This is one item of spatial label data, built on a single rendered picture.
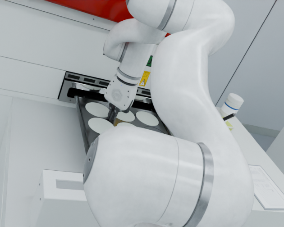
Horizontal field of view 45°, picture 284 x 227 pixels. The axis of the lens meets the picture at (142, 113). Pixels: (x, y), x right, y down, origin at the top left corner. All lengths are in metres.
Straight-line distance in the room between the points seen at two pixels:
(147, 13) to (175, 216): 0.40
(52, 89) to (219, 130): 0.96
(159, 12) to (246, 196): 0.39
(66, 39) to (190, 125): 0.83
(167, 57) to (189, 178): 0.22
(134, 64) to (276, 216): 0.66
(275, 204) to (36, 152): 0.78
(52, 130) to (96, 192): 0.84
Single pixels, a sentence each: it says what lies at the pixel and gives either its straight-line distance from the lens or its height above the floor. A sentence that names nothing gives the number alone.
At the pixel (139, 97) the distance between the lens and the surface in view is 1.43.
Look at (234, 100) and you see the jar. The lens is 1.55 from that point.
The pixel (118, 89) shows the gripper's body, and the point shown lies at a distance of 1.19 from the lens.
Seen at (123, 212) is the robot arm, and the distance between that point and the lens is 0.43.
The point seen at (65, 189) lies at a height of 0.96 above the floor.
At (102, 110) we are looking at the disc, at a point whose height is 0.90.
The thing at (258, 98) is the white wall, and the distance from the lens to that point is 3.93.
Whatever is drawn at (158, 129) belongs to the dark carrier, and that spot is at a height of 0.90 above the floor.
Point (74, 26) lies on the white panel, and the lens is 1.26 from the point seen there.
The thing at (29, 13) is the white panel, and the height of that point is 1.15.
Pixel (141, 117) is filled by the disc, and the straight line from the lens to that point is 1.37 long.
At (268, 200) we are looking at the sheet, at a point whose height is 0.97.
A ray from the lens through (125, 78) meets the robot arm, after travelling 1.15.
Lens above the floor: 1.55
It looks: 27 degrees down
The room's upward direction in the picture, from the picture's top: 25 degrees clockwise
